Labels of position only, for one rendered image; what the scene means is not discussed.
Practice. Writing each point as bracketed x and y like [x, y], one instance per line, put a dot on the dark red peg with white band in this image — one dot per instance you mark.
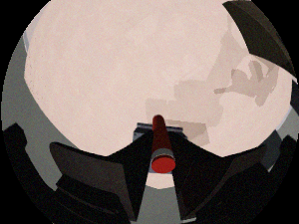
[162, 155]

